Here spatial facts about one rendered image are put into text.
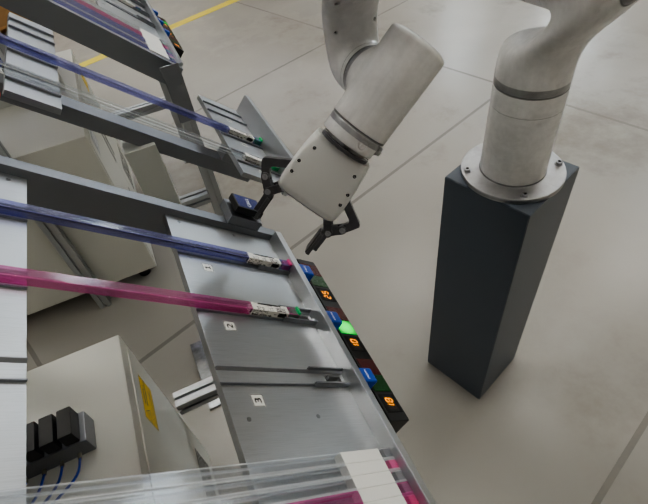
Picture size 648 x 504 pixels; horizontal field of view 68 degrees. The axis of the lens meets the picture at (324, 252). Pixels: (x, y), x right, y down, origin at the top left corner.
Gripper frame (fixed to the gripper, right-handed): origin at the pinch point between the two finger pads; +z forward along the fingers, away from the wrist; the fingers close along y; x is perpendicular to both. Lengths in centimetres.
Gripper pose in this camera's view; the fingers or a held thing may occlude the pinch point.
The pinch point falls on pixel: (285, 229)
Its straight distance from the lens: 71.9
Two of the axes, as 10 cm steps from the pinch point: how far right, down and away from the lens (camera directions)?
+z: -5.7, 7.4, 3.6
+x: -0.9, 3.8, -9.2
